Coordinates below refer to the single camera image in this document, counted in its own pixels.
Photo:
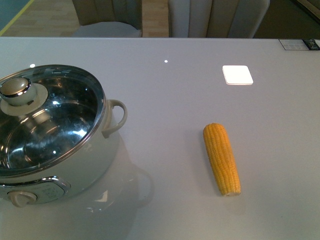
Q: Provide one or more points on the yellow corn cob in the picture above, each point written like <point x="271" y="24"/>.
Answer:
<point x="221" y="159"/>

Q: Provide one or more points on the glass pot lid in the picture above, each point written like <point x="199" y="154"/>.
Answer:
<point x="67" y="109"/>

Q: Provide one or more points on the white electric cooking pot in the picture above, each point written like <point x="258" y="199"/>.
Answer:
<point x="71" y="175"/>

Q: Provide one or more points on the beige chair right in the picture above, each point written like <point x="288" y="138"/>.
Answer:
<point x="215" y="18"/>

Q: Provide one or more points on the beige chair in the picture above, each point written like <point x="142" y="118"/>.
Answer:
<point x="109" y="18"/>
<point x="215" y="18"/>

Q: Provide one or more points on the beige chair left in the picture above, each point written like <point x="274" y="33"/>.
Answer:
<point x="109" y="18"/>

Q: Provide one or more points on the black white table sticker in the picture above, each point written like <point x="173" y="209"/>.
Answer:
<point x="300" y="44"/>

